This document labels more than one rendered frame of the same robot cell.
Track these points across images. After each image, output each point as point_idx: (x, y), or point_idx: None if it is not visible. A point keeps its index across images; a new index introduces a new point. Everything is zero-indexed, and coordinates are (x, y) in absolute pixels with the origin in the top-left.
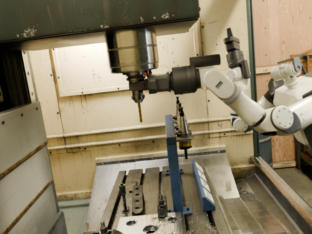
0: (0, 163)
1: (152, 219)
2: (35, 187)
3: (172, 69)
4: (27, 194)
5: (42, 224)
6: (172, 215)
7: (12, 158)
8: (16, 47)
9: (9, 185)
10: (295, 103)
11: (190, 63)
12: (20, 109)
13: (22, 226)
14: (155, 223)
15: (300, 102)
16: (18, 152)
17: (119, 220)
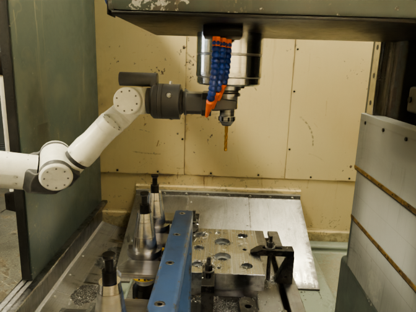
0: (369, 164)
1: (221, 266)
2: (392, 247)
3: (181, 86)
4: (382, 233)
5: (388, 305)
6: (196, 268)
7: (379, 174)
8: (398, 37)
9: (372, 195)
10: (1, 155)
11: (158, 80)
12: (406, 130)
13: (371, 251)
14: (217, 261)
15: (0, 151)
16: (385, 176)
17: (263, 270)
